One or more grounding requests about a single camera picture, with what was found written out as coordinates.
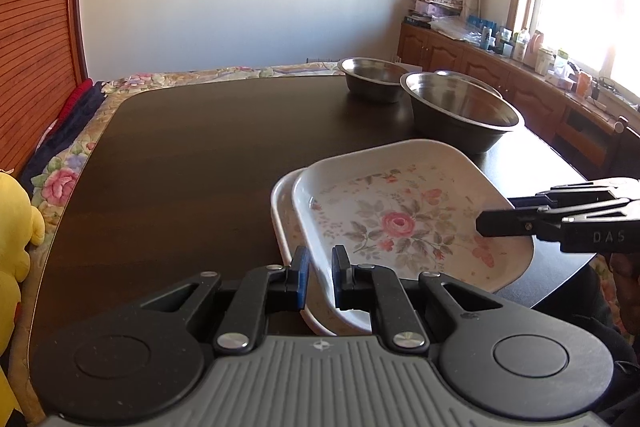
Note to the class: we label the white power strip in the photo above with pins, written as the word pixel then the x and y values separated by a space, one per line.
pixel 617 93

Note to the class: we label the floral blanket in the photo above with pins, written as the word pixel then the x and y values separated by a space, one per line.
pixel 62 182

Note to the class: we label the stack of boxes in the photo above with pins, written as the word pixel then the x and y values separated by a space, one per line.
pixel 425 14

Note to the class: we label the person's right hand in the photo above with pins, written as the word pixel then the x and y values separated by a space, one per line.
pixel 626 287

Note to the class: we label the large stainless steel bowl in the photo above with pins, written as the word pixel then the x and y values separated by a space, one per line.
pixel 460 107

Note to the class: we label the dark blue cloth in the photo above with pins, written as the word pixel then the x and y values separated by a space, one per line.
pixel 65 134

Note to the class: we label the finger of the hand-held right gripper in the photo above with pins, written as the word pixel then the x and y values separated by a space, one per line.
pixel 510 222
pixel 575 193

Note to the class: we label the wooden cabinet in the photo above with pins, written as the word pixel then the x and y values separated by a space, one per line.
pixel 530 92

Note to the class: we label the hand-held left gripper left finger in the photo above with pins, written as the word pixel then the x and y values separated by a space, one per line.
pixel 301 279

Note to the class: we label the row of toiletry bottles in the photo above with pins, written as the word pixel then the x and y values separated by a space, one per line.
pixel 525 47

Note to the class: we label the large floral square plate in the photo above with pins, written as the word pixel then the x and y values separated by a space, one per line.
pixel 285 212

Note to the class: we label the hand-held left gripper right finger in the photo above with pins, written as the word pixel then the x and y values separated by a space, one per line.
pixel 341 279

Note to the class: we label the red cloth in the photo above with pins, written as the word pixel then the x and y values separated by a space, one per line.
pixel 72 104

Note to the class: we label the yellow plush toy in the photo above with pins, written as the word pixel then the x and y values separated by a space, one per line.
pixel 12 232

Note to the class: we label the clear plastic bag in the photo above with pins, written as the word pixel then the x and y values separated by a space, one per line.
pixel 452 27

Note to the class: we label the wooden louvered wardrobe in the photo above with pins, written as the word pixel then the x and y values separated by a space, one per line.
pixel 35 32

